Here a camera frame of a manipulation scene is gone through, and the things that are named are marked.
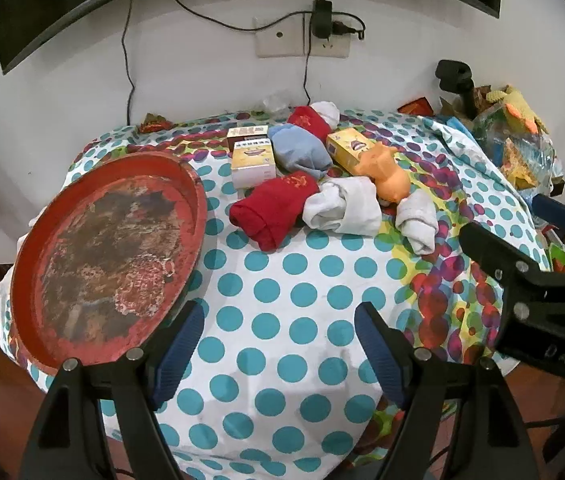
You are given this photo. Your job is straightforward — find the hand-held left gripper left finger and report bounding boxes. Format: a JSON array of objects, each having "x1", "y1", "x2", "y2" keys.
[{"x1": 21, "y1": 301, "x2": 206, "y2": 480}]

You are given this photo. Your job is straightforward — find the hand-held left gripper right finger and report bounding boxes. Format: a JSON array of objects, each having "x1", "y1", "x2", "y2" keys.
[{"x1": 354, "y1": 302, "x2": 548, "y2": 480}]

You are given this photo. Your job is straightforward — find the red round tray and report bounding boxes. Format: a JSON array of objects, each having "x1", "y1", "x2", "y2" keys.
[{"x1": 10, "y1": 152, "x2": 208, "y2": 376}]

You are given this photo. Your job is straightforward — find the large white sock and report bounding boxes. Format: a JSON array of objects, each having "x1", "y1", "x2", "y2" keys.
[{"x1": 303, "y1": 176, "x2": 381, "y2": 236}]

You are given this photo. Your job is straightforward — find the red sock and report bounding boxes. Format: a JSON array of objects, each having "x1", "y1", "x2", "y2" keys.
[
  {"x1": 287, "y1": 106, "x2": 333, "y2": 143},
  {"x1": 230, "y1": 172, "x2": 321, "y2": 252}
]

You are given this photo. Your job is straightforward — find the yellow cartoon face box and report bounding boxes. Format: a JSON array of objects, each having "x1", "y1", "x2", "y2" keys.
[
  {"x1": 231, "y1": 136, "x2": 278, "y2": 190},
  {"x1": 326, "y1": 128, "x2": 383, "y2": 173}
]

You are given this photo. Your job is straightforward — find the light blue sock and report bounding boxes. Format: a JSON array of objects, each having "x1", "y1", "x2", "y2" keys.
[{"x1": 268, "y1": 124, "x2": 333, "y2": 181}]

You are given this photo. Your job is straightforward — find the green packet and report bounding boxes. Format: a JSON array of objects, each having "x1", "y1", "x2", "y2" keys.
[{"x1": 547, "y1": 242, "x2": 565, "y2": 273}]

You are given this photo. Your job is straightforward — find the plastic bag of snacks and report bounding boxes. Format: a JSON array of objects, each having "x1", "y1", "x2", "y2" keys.
[{"x1": 473, "y1": 105, "x2": 563, "y2": 191}]

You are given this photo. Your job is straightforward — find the polka dot tablecloth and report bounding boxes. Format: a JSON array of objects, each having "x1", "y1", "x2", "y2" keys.
[{"x1": 0, "y1": 107, "x2": 563, "y2": 480}]

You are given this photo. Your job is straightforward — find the yellow knitted toy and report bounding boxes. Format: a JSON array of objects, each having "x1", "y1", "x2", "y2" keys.
[{"x1": 487, "y1": 85, "x2": 551, "y2": 136}]

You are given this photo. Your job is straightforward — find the blue cloth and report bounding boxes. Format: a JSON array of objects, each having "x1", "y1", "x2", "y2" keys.
[{"x1": 445, "y1": 116, "x2": 478, "y2": 141}]

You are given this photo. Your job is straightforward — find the red packet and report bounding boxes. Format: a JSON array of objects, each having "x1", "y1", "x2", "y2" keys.
[{"x1": 397, "y1": 99, "x2": 433, "y2": 116}]

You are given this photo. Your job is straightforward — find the black phone stand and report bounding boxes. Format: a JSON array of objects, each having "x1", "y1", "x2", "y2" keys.
[{"x1": 437, "y1": 60, "x2": 478, "y2": 121}]

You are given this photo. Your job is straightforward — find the small rolled white sock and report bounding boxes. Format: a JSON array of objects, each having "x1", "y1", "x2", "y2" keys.
[{"x1": 311, "y1": 101, "x2": 341, "y2": 126}]

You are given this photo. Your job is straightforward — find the small brown white box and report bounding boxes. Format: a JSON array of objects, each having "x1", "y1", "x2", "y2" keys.
[{"x1": 226, "y1": 125, "x2": 270, "y2": 153}]

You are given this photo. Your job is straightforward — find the red candy wrapper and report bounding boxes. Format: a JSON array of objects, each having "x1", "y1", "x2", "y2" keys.
[{"x1": 137, "y1": 112, "x2": 172, "y2": 133}]

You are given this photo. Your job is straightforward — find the clear plastic wrap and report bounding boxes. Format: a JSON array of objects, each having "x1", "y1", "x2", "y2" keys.
[{"x1": 262, "y1": 91, "x2": 293, "y2": 116}]

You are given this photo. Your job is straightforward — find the black plug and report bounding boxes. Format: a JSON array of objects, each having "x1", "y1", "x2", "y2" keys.
[{"x1": 331, "y1": 17, "x2": 366, "y2": 41}]

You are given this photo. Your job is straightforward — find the black power adapter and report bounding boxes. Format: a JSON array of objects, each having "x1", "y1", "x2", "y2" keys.
[{"x1": 311, "y1": 0, "x2": 333, "y2": 40}]

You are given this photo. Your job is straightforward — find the beige wall socket plate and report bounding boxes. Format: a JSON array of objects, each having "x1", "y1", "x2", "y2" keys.
[{"x1": 307, "y1": 12, "x2": 351, "y2": 58}]

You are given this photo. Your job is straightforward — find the black adapter cable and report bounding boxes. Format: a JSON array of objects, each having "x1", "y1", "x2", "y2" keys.
[{"x1": 303, "y1": 25, "x2": 313, "y2": 106}]

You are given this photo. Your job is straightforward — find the beige wall outlet plate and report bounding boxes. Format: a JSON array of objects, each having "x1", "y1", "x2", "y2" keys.
[{"x1": 254, "y1": 15, "x2": 308, "y2": 58}]

